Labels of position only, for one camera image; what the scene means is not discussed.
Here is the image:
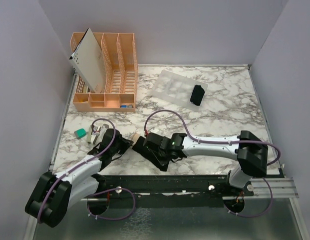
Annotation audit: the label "black garment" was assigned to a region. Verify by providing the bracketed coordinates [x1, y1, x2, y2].
[132, 136, 173, 172]

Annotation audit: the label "black white boxer briefs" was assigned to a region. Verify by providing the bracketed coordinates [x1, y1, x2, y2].
[190, 84, 205, 106]

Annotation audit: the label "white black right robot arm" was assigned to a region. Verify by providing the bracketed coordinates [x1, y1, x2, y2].
[143, 130, 268, 196]

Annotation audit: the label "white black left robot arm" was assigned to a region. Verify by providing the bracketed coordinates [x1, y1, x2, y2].
[24, 128, 133, 228]

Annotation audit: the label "grey green stapler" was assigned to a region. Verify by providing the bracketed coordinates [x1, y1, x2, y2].
[86, 126, 101, 144]

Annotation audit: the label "blue clips in organizer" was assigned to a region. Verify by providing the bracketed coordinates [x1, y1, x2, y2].
[120, 104, 133, 109]

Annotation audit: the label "green eraser block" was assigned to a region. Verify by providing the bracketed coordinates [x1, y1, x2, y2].
[74, 128, 87, 139]

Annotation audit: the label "clear plastic box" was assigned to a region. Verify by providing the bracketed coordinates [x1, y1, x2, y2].
[151, 70, 208, 112]

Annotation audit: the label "white booklet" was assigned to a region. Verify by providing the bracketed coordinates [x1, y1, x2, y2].
[69, 28, 106, 93]

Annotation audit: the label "orange plastic desk organizer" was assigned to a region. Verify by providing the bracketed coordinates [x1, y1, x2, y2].
[70, 32, 138, 113]

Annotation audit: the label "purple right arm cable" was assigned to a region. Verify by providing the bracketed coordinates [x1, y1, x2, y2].
[144, 109, 282, 218]

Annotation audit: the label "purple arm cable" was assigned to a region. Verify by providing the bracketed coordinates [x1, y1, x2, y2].
[36, 118, 137, 224]
[144, 109, 282, 218]

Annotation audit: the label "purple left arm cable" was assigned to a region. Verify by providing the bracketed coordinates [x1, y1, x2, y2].
[36, 118, 137, 224]

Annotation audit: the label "aluminium frame rail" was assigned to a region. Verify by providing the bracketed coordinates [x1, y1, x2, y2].
[245, 178, 299, 199]

